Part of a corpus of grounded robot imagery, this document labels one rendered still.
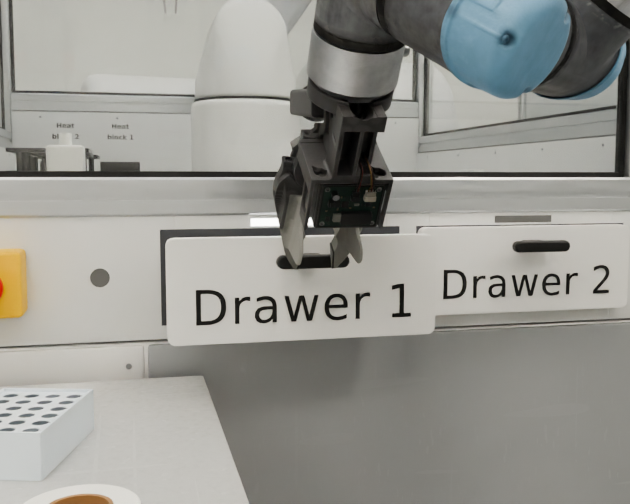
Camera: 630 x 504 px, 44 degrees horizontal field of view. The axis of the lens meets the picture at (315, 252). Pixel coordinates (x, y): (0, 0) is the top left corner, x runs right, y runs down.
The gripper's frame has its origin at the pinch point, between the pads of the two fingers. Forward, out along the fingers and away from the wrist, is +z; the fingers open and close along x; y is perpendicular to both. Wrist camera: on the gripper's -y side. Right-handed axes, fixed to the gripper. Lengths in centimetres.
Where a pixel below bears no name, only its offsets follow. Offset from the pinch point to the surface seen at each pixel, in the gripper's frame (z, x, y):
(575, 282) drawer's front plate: 13.5, 38.2, -8.5
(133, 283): 13.4, -17.7, -10.9
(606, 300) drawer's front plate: 15.6, 42.9, -7.0
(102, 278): 12.8, -21.2, -11.2
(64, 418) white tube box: 4.0, -23.5, 15.5
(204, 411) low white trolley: 12.7, -11.2, 8.9
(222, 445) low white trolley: 6.8, -10.6, 17.4
